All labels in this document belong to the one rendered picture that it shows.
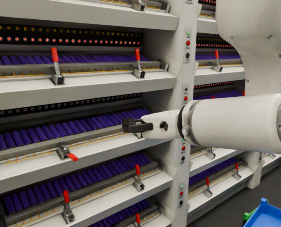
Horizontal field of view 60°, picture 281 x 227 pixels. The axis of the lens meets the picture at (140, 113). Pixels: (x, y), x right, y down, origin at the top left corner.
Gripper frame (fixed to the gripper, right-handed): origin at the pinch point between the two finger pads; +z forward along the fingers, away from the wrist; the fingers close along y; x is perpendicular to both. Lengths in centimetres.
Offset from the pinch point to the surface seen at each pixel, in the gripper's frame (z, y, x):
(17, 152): 22.6, -23.0, -4.2
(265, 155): 31, 126, -42
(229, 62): 20, 74, 18
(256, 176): 28, 104, -49
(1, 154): 22.9, -26.7, -3.9
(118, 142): 20.6, 5.6, -7.5
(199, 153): 28, 54, -23
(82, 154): 19.9, -7.0, -8.3
